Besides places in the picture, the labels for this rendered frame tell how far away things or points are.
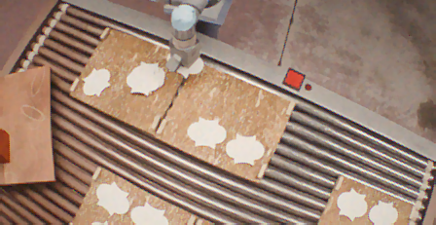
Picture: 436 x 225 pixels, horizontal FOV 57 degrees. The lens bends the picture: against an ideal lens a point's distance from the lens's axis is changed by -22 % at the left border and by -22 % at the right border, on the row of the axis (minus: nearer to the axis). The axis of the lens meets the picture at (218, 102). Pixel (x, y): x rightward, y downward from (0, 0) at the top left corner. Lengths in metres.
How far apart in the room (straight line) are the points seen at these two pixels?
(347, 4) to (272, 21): 0.65
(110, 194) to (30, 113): 0.46
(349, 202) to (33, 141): 1.25
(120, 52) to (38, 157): 0.60
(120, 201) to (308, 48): 1.84
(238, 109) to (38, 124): 0.80
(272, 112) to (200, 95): 0.27
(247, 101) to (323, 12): 1.63
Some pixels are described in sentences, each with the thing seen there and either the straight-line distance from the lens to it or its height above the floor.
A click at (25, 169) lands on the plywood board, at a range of 1.80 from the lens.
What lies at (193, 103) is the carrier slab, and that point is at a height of 0.94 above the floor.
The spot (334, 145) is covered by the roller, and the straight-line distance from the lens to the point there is 1.89.
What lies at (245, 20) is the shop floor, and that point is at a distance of 3.22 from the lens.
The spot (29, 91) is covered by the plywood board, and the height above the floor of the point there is 1.04.
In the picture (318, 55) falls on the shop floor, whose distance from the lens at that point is 3.16.
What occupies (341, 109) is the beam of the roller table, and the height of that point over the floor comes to 0.92.
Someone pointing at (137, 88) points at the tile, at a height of 0.97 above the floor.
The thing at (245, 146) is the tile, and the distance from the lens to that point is 1.80.
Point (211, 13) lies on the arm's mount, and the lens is 2.14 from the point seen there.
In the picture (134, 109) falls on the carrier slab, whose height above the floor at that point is 0.94.
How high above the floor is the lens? 2.63
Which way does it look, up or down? 64 degrees down
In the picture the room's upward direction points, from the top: 4 degrees clockwise
